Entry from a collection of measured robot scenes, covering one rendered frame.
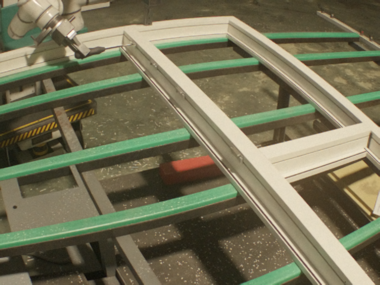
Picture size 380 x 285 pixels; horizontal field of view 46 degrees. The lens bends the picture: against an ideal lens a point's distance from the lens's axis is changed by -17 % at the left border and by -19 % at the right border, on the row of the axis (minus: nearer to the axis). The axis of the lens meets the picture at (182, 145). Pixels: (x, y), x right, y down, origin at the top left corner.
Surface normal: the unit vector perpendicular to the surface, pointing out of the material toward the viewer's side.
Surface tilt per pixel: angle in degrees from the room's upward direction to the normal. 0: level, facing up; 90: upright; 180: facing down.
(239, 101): 0
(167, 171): 0
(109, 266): 90
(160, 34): 90
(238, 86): 0
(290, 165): 90
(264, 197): 90
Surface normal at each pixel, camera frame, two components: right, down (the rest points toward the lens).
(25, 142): 0.59, 0.46
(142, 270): 0.04, -0.84
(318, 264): -0.91, 0.18
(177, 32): 0.40, 0.51
